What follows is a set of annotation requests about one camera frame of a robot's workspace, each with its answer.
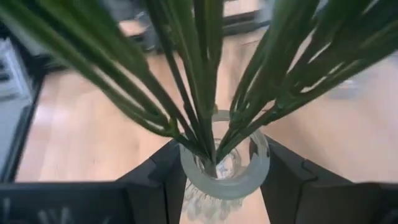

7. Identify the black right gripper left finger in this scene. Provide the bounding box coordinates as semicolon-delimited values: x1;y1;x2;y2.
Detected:
0;138;188;224

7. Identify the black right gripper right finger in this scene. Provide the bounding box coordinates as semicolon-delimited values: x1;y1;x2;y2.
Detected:
248;136;398;224

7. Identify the clear glass vase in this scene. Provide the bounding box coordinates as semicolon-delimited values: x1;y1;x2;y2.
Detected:
178;108;271;224

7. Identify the red artificial flower bunch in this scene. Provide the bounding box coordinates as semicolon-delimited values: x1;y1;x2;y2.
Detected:
0;0;224;170

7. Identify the black frame crossbar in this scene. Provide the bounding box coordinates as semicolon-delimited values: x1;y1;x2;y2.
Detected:
0;73;46;184

